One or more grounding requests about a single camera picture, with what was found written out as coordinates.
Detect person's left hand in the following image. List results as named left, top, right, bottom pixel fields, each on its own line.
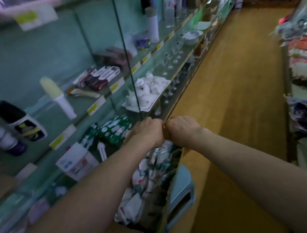
left=123, top=115, right=167, bottom=152

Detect person's right hand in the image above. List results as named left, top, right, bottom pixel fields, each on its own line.
left=163, top=113, right=207, bottom=152

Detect pile of packets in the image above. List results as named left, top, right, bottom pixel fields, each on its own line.
left=108, top=140, right=190, bottom=233

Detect brown cardboard box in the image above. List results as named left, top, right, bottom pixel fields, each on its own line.
left=105, top=139, right=193, bottom=233

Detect person's left forearm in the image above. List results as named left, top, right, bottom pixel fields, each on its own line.
left=0, top=133, right=156, bottom=233

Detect person's right forearm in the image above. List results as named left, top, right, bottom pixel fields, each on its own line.
left=196, top=117, right=307, bottom=233

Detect red white packaged box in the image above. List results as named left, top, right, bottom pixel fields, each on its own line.
left=84, top=65, right=123, bottom=93
left=71, top=66, right=98, bottom=89

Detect white printed box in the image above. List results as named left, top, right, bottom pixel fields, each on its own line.
left=53, top=140, right=102, bottom=183

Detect green bulb boxes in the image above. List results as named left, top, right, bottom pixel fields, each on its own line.
left=77, top=113, right=137, bottom=157

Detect white ceramic tea set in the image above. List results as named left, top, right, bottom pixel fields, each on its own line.
left=118, top=69, right=174, bottom=115

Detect white tube lamp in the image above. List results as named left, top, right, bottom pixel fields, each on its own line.
left=97, top=142, right=108, bottom=162

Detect blue plastic stool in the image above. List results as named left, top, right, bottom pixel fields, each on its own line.
left=158, top=163, right=200, bottom=230

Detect blue packaged cups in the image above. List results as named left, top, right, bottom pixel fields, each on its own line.
left=133, top=33, right=151, bottom=51

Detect stack of white bowls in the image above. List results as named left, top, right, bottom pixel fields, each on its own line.
left=183, top=29, right=204, bottom=46

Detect white thermos flask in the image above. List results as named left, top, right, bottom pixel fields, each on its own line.
left=145, top=6, right=161, bottom=44

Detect clear tall bottle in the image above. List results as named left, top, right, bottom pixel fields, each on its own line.
left=162, top=0, right=178, bottom=28

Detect red mesh bag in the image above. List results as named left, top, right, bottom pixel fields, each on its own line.
left=287, top=37, right=307, bottom=66

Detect yellow white price card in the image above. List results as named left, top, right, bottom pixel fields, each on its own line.
left=13, top=5, right=60, bottom=33

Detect hanging packaged goods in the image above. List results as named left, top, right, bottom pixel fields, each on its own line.
left=273, top=1, right=307, bottom=43

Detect pink framed panel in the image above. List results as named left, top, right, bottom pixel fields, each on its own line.
left=0, top=0, right=63, bottom=14

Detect wooden handled brush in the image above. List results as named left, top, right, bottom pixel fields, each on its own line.
left=66, top=84, right=101, bottom=102

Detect cream brush white handle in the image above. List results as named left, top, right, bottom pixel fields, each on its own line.
left=39, top=73, right=78, bottom=124

